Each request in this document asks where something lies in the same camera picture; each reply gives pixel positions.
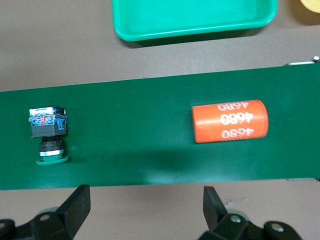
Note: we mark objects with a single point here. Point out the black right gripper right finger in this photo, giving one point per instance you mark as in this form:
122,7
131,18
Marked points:
215,212

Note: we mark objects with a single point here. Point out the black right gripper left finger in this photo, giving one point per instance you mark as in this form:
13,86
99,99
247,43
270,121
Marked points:
72,210

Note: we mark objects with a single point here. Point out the green conveyor belt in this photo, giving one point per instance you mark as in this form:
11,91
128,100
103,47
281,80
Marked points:
137,125

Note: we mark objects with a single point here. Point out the yellow plastic tray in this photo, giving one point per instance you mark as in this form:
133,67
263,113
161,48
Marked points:
312,4

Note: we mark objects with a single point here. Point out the green push button switch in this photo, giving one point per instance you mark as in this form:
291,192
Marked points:
47,130

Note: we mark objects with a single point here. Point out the green plastic tray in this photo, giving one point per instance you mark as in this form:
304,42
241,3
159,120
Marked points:
187,15

